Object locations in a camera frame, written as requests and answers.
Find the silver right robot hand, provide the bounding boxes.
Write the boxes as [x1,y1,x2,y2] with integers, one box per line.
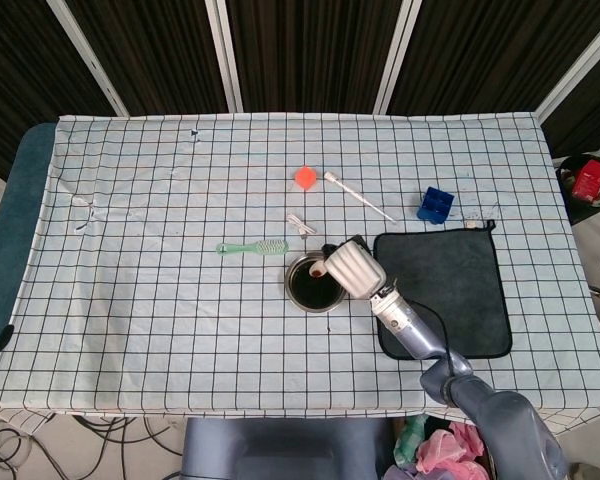
[321,233,387,300]

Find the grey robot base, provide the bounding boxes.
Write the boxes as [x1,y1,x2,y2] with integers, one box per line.
[181,417,396,480]

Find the stainless steel bowl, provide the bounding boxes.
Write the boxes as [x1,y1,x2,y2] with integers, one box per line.
[283,252,351,316]

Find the dark grey cloth mat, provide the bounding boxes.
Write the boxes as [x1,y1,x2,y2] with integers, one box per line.
[372,218,513,361]

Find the clear tube white stopper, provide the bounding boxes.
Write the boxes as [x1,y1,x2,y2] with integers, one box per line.
[323,171,397,224]

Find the green brush white bristles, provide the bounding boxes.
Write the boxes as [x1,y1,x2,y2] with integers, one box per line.
[215,238,290,257]

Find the blue plastic block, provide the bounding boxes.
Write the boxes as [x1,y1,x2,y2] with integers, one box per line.
[416,186,455,226]

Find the white black checked tablecloth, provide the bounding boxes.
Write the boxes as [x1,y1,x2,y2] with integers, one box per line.
[0,112,600,434]

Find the green cloth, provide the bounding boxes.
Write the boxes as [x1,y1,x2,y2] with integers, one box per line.
[393,413,429,464]

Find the pink cloth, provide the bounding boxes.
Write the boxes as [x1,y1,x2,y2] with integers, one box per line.
[415,422,486,480]

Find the purple cloth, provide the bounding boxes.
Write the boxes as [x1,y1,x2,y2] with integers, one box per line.
[382,462,421,480]

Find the black bin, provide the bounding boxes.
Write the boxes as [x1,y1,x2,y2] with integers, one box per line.
[554,153,600,226]

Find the red box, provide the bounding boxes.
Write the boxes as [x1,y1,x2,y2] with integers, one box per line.
[571,159,600,204]

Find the white USB cable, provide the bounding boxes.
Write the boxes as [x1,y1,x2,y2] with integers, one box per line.
[285,212,317,237]

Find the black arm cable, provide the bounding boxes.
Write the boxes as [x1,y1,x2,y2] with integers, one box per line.
[397,298,456,374]

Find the black floor cables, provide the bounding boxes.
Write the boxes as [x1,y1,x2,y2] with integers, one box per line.
[0,412,184,480]

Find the white partition frame post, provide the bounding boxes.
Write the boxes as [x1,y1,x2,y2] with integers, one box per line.
[532,19,600,124]
[373,0,424,115]
[47,0,130,117]
[204,0,245,114]

